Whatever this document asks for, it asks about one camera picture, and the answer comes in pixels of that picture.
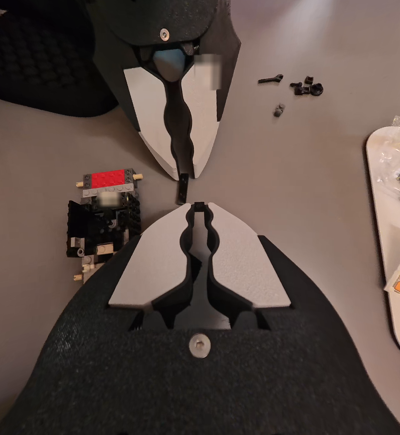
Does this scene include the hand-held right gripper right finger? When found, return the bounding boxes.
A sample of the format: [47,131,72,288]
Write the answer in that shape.
[207,203,292,329]

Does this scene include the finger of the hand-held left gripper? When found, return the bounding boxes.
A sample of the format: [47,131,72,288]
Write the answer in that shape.
[181,67,220,179]
[123,67,180,181]

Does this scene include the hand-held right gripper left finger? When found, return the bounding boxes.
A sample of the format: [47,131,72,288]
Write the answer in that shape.
[108,203,201,329]

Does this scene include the partly built brick car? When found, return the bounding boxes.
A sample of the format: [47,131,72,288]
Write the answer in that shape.
[66,169,144,283]

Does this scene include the person's left forearm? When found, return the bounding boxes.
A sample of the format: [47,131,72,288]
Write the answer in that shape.
[0,0,119,118]

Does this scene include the cluster of black clips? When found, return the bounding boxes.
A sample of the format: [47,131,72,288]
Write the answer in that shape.
[290,76,324,97]

